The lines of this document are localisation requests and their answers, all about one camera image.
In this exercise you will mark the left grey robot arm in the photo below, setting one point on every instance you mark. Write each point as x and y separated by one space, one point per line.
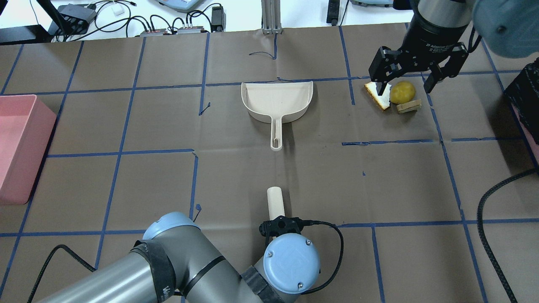
174 255

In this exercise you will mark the black bag lined bin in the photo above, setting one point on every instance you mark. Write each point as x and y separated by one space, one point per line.
523 93

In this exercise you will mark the yellow lemon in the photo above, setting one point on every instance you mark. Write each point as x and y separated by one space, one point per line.
402 92

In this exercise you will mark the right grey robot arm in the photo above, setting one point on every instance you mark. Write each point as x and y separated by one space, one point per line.
508 27

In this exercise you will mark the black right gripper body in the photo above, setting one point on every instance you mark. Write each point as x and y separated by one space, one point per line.
430 38

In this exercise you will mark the pink plastic bin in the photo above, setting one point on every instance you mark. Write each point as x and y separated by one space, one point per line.
26 124

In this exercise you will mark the beige plastic dustpan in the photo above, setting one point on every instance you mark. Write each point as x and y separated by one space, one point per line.
276 104

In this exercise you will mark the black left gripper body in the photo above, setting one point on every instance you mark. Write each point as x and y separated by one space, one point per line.
281 226

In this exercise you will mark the beige hand brush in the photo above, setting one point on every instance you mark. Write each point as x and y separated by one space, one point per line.
275 202

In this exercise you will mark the black power adapter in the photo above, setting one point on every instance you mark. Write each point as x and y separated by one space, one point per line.
217 19

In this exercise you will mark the black usb hub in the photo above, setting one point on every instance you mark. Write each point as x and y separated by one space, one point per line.
77 18

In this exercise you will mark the small brown cracker piece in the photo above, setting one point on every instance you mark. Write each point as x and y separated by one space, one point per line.
410 106

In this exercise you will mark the bread slice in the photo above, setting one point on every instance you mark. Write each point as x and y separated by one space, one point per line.
383 100

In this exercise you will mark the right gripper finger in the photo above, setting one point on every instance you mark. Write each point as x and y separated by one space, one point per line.
381 76
437 74

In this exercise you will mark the aluminium frame post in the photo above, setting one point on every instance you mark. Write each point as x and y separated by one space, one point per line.
271 17

